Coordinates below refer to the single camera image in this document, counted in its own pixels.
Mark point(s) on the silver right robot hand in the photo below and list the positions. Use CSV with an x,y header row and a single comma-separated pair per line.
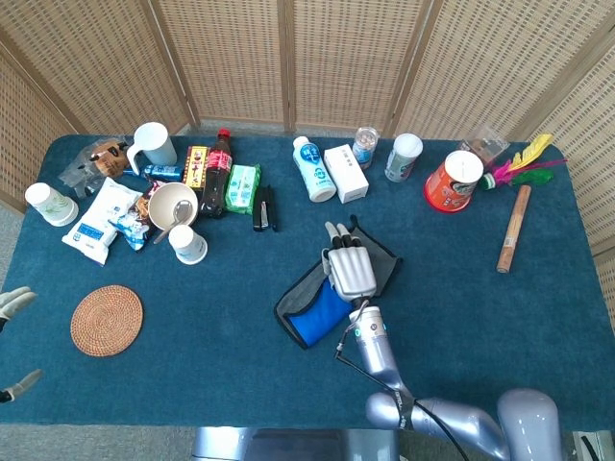
x,y
353,271

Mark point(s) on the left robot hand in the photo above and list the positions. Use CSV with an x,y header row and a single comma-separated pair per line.
x,y
14,298

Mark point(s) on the grey microfibre cloth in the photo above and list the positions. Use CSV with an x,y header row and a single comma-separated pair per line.
x,y
312,322

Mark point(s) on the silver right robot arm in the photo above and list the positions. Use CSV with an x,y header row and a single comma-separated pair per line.
x,y
379,346

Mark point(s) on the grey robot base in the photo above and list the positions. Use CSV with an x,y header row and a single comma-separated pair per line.
x,y
288,446

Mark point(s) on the round woven rattan coaster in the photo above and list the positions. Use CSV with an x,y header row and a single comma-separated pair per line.
x,y
106,321

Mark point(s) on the white cardboard box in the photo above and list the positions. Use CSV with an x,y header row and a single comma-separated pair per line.
x,y
346,173

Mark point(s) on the paper cup with green print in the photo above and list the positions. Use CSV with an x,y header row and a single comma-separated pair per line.
x,y
50,204

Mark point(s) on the black stapler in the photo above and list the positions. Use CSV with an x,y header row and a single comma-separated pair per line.
x,y
264,211

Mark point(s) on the white bottle with blue label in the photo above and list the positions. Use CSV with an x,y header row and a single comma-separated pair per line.
x,y
314,168

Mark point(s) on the white snack bag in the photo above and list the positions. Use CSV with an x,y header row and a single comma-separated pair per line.
x,y
98,218

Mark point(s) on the clear plastic jar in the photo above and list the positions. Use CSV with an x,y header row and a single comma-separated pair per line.
x,y
365,146

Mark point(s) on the orange instant noodle cup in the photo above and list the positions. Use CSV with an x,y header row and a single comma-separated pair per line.
x,y
451,185

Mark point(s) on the green wet wipes pack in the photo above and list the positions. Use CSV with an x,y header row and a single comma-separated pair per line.
x,y
242,189

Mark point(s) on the blue and brown snack bag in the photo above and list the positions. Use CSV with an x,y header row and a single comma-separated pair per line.
x,y
134,223

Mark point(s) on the blue tablecloth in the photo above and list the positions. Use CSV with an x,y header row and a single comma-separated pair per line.
x,y
216,336

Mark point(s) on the clear bag with brown bread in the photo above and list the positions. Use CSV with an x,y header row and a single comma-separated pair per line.
x,y
103,161

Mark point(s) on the cola bottle with red label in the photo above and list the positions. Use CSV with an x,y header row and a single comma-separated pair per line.
x,y
216,177

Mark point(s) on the wooden rolling pin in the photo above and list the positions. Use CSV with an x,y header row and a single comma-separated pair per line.
x,y
514,228

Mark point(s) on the paper cup with blue print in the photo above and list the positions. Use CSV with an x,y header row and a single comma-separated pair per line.
x,y
188,245

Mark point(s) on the beige bowl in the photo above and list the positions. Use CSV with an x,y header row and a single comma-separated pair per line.
x,y
165,201

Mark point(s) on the metal spoon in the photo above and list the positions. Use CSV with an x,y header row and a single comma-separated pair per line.
x,y
182,210

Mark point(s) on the clear plastic package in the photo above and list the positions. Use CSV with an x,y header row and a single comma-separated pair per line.
x,y
485,144

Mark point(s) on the yellow and red snack box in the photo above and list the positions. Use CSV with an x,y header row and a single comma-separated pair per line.
x,y
196,165

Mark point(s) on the small blue wrapped bar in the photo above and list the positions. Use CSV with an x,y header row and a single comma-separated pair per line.
x,y
163,172

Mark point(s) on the colourful feather shuttlecock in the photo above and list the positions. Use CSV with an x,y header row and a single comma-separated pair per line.
x,y
528,175

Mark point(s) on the light blue mug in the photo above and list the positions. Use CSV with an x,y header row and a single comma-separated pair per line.
x,y
156,144

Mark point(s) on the woven bamboo folding screen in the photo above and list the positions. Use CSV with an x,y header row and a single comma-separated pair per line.
x,y
230,57

